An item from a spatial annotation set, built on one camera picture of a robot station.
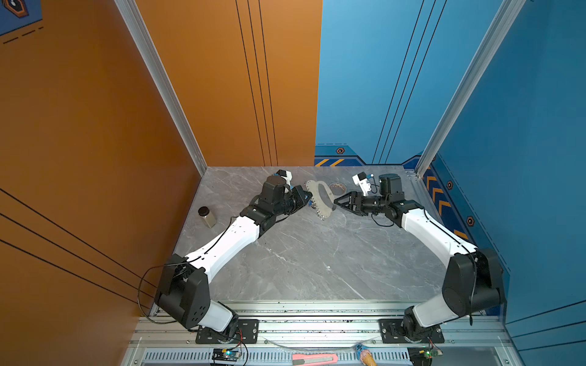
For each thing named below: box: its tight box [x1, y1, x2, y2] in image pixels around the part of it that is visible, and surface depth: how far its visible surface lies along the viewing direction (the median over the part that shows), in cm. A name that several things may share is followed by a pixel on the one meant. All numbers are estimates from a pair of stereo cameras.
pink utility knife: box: [292, 353, 339, 366], surface depth 70 cm
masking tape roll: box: [328, 182, 348, 196], surface depth 114 cm
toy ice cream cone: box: [360, 349, 378, 366], surface depth 68 cm
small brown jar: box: [197, 205, 216, 229], surface depth 95 cm
